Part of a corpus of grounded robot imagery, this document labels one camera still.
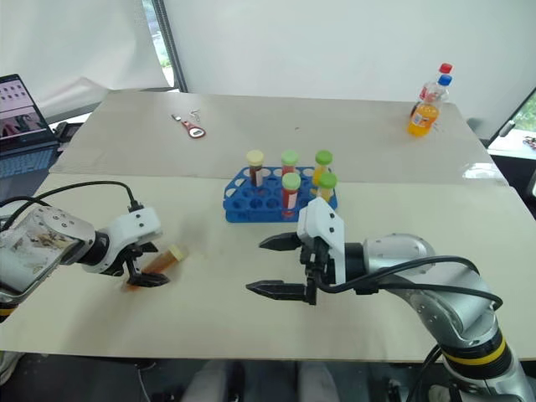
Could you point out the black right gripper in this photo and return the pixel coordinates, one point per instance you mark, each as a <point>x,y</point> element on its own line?
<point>320,259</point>

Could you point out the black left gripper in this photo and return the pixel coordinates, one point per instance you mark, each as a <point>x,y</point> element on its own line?
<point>130,257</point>

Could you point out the orange test tube yellow cap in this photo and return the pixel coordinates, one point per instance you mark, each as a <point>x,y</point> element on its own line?
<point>167,257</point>

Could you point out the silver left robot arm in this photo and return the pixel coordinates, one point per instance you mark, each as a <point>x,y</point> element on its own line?
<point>37,247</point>

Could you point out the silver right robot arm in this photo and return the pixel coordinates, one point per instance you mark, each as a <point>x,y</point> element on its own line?
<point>439,293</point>

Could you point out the blue test tube rack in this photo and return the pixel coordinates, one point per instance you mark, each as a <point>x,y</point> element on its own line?
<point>251,205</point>

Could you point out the red test tube green cap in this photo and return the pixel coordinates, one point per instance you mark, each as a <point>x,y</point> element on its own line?
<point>290,161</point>
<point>290,190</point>

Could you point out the yellow test tube green cap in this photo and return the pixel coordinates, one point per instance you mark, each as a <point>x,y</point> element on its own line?
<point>327,186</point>

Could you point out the orange test tube green cap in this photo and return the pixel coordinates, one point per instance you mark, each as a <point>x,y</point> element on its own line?
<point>323,161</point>

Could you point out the dark red tube yellow cap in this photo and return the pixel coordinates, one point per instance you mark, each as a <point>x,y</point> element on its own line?
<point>255,165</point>

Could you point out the grey rounded shape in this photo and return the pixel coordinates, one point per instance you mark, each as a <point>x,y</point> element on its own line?
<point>211,383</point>
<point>316,383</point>

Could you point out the red bottle opener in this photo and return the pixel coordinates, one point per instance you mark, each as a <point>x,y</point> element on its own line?
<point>193,130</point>

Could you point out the small grey metal clip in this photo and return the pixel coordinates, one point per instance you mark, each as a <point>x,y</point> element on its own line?
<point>176,117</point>

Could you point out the black device beside laptop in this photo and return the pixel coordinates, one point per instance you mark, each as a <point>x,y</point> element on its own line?
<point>67,130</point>

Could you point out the small metal hook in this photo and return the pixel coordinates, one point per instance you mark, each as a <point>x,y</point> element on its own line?
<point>195,113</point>

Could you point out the open laptop computer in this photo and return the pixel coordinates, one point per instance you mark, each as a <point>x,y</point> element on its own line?
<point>21,125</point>

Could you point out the orange soda bottle blue cap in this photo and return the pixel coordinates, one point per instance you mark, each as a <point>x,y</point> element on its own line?
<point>423,119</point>

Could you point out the clear bottle red cap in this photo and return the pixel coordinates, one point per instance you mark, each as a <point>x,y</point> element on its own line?
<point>444,70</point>

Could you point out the white side table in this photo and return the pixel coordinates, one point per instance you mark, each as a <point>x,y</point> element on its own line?
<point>513,146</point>

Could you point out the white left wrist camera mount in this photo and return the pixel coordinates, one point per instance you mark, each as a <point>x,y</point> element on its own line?
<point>134,224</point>

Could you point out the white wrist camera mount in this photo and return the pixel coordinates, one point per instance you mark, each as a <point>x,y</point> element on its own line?
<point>134,224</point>
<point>324,228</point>

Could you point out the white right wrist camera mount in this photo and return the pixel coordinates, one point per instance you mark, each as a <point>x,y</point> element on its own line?
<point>324,228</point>

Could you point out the dark window frame post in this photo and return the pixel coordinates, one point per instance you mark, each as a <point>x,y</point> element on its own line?
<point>172,46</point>

